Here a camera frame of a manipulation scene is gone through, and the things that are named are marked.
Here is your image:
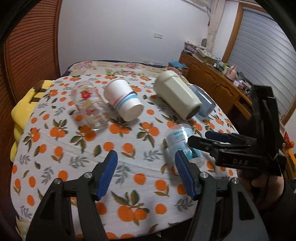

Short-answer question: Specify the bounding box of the pink kettle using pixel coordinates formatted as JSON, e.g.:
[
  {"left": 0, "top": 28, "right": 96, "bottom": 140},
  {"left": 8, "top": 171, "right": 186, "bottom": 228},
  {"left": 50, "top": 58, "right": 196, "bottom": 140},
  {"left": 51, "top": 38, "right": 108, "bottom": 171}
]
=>
[{"left": 226, "top": 65, "right": 237, "bottom": 81}]

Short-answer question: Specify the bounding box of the white wall switch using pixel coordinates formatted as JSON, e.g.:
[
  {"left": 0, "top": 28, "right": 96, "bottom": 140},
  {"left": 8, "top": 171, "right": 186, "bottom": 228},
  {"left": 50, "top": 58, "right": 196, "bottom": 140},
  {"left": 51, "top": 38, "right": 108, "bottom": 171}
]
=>
[{"left": 154, "top": 33, "right": 163, "bottom": 39}]

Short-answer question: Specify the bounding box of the wooden sideboard cabinet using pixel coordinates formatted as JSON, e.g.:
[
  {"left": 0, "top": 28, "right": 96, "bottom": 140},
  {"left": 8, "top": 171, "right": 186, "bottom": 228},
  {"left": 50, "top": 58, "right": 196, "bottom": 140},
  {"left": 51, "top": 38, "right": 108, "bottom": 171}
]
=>
[{"left": 179, "top": 51, "right": 296, "bottom": 181}]

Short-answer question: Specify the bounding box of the wall air conditioner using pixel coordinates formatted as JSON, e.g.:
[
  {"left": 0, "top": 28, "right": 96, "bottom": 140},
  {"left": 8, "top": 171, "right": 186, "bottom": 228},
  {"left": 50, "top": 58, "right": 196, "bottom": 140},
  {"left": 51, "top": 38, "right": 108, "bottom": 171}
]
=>
[{"left": 189, "top": 0, "right": 212, "bottom": 9}]

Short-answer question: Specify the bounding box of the white paper cup blue stripe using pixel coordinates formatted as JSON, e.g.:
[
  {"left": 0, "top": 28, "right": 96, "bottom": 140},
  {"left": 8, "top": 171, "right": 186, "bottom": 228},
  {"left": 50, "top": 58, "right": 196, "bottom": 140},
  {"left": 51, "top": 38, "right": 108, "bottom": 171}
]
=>
[{"left": 103, "top": 78, "right": 144, "bottom": 122}]

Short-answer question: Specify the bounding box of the blue tissue pack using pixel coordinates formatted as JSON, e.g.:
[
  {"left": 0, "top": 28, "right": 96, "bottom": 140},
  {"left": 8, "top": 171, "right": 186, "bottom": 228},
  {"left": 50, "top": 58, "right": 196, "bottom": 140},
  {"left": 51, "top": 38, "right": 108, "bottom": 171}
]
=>
[{"left": 169, "top": 61, "right": 187, "bottom": 69}]

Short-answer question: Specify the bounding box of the right hand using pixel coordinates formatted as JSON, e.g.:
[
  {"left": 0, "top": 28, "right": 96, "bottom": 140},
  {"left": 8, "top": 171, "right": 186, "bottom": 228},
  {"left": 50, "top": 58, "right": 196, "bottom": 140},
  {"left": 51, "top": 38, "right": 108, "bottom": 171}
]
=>
[{"left": 237, "top": 170, "right": 285, "bottom": 203}]

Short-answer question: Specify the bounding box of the orange-print white cloth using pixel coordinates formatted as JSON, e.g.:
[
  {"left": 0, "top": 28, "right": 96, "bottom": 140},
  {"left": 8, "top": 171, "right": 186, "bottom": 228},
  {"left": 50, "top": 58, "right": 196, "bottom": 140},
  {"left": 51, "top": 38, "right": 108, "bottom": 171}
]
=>
[{"left": 10, "top": 74, "right": 239, "bottom": 240}]

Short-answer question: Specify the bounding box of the clear floral glass cup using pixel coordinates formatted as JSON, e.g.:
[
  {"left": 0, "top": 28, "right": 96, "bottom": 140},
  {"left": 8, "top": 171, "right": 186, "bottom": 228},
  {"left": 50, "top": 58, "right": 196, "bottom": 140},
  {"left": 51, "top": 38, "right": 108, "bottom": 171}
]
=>
[{"left": 70, "top": 81, "right": 108, "bottom": 131}]

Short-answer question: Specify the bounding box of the floral bed blanket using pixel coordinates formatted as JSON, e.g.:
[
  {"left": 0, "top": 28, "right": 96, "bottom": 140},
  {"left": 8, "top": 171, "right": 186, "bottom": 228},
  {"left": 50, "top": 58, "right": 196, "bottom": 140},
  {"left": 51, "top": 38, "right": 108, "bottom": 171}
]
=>
[{"left": 62, "top": 60, "right": 189, "bottom": 84}]

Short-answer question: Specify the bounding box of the grey window blind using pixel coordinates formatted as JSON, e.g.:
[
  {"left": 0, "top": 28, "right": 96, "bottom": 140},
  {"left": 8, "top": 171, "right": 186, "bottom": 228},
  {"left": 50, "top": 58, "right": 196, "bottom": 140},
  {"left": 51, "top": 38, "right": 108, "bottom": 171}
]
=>
[{"left": 228, "top": 7, "right": 295, "bottom": 116}]

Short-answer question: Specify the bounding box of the yellow plush blanket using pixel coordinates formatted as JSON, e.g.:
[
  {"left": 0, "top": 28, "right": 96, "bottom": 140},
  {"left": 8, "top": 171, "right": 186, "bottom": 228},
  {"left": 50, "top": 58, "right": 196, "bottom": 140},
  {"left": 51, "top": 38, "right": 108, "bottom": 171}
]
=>
[{"left": 10, "top": 80, "right": 53, "bottom": 162}]

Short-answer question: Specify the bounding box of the clear cup light-blue label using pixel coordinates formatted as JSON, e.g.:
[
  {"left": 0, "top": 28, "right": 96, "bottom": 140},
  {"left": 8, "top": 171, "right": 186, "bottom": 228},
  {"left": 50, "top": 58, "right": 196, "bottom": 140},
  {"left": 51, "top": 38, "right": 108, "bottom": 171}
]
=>
[{"left": 166, "top": 123, "right": 205, "bottom": 168}]

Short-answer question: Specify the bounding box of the wooden louvered wardrobe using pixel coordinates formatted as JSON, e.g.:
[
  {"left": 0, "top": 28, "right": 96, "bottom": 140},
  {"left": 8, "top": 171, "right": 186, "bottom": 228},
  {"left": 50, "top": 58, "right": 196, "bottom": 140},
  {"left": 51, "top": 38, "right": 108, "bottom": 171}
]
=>
[{"left": 1, "top": 1, "right": 62, "bottom": 232}]

